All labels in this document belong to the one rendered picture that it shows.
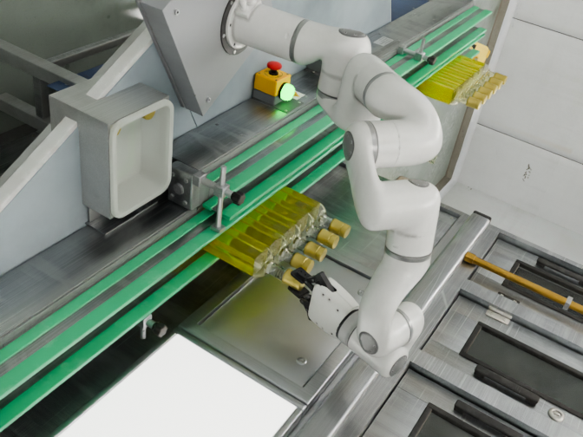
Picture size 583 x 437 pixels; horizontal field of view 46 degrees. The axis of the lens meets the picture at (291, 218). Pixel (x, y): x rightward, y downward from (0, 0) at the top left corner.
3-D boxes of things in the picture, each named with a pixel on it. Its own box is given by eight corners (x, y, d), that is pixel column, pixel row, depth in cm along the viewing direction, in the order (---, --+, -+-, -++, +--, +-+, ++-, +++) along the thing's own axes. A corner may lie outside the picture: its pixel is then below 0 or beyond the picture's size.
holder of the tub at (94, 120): (83, 225, 145) (110, 240, 142) (77, 109, 129) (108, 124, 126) (140, 191, 157) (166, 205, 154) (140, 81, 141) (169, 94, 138)
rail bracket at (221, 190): (189, 219, 154) (233, 243, 150) (193, 156, 144) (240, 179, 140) (197, 213, 156) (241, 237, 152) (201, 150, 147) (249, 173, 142)
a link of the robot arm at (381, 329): (404, 231, 129) (389, 324, 138) (359, 251, 121) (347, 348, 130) (442, 248, 123) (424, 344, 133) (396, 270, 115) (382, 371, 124)
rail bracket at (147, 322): (108, 325, 146) (156, 355, 141) (108, 302, 142) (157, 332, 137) (121, 315, 149) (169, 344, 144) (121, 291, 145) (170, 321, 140)
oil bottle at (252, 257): (186, 242, 159) (262, 283, 151) (187, 223, 156) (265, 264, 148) (202, 231, 163) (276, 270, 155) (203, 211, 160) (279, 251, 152)
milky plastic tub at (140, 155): (83, 205, 141) (114, 223, 138) (78, 109, 128) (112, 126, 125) (141, 172, 154) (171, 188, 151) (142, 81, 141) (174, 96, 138)
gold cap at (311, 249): (302, 257, 159) (318, 264, 157) (304, 244, 157) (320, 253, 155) (310, 249, 161) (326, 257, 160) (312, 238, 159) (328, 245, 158)
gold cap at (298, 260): (289, 269, 154) (304, 277, 153) (291, 257, 152) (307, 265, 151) (297, 261, 157) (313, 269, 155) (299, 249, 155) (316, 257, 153)
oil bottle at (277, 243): (202, 230, 163) (277, 270, 155) (204, 211, 160) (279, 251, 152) (217, 219, 167) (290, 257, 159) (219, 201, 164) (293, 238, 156)
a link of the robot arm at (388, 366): (404, 330, 124) (435, 312, 131) (362, 297, 130) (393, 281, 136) (383, 388, 133) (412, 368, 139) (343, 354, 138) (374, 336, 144)
